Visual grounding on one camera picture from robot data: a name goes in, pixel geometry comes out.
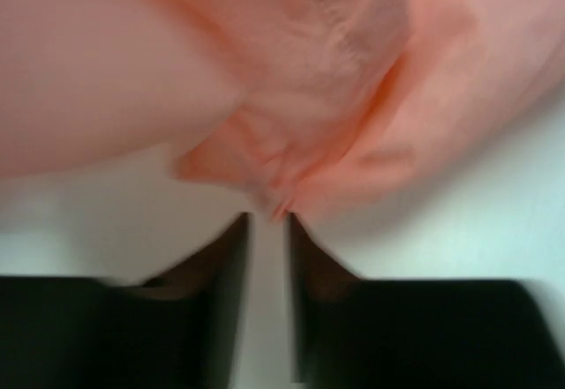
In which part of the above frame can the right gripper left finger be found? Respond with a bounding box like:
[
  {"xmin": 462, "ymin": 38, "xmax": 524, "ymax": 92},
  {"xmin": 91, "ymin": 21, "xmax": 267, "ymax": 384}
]
[{"xmin": 1, "ymin": 213, "xmax": 251, "ymax": 388}]

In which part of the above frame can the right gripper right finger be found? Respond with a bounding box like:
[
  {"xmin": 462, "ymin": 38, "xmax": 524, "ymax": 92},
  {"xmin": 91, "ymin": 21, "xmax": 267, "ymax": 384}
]
[{"xmin": 287, "ymin": 215, "xmax": 564, "ymax": 388}]

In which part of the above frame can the salmon pink jacket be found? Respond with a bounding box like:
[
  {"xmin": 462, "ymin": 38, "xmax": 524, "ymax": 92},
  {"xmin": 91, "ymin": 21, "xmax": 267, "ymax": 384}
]
[{"xmin": 1, "ymin": 0, "xmax": 564, "ymax": 217}]

